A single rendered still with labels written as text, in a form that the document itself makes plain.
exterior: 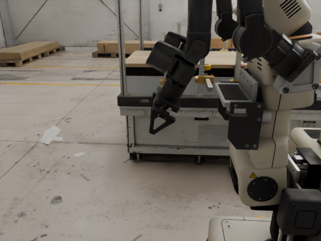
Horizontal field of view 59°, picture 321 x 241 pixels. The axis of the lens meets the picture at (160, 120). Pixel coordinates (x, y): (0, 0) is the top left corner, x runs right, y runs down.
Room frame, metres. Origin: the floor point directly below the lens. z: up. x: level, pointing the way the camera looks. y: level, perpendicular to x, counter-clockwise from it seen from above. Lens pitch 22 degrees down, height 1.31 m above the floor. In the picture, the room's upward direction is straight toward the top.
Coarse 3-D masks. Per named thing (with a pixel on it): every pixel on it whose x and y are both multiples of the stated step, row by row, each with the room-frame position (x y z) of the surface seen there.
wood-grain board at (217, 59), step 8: (136, 56) 2.57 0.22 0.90; (144, 56) 2.57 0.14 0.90; (208, 56) 2.57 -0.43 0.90; (216, 56) 2.57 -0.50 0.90; (224, 56) 2.57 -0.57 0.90; (232, 56) 2.57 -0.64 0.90; (128, 64) 2.24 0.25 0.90; (136, 64) 2.24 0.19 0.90; (144, 64) 2.23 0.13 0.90; (216, 64) 2.21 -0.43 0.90; (224, 64) 2.21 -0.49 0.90; (232, 64) 2.21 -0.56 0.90
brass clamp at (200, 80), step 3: (198, 75) 2.04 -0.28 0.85; (195, 78) 2.00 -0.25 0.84; (198, 78) 2.00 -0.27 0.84; (201, 78) 1.99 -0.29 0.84; (204, 78) 1.99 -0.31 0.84; (210, 78) 1.99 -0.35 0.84; (213, 78) 1.99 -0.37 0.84; (195, 81) 2.00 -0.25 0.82; (198, 81) 2.00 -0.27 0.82; (201, 81) 1.99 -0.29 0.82; (204, 81) 1.99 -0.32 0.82; (213, 81) 1.99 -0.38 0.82
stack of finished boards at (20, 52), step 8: (8, 48) 7.57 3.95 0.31; (16, 48) 7.57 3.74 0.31; (24, 48) 7.57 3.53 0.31; (32, 48) 7.57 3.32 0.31; (40, 48) 7.91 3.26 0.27; (48, 48) 8.43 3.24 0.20; (0, 56) 6.85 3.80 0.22; (8, 56) 6.84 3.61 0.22; (16, 56) 6.84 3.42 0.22; (24, 56) 6.98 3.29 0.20
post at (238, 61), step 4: (236, 52) 2.00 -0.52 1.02; (236, 56) 1.99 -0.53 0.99; (240, 56) 1.99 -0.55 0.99; (236, 60) 1.99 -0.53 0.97; (240, 60) 1.99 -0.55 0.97; (236, 64) 1.99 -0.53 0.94; (240, 64) 1.98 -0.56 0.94; (236, 68) 1.99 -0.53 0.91; (236, 72) 1.99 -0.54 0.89; (236, 76) 1.99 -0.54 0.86
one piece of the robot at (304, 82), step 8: (312, 48) 0.71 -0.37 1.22; (320, 48) 0.69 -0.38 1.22; (320, 56) 0.70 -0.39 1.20; (312, 64) 0.70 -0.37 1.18; (320, 64) 0.69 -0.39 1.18; (304, 72) 0.70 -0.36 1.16; (312, 72) 0.70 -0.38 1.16; (280, 80) 0.72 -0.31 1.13; (296, 80) 0.70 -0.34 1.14; (304, 80) 0.70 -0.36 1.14; (312, 80) 0.70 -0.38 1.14; (280, 88) 0.70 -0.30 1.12; (288, 88) 0.70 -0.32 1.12; (296, 88) 0.70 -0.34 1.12; (304, 88) 0.69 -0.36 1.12; (312, 88) 0.70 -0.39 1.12
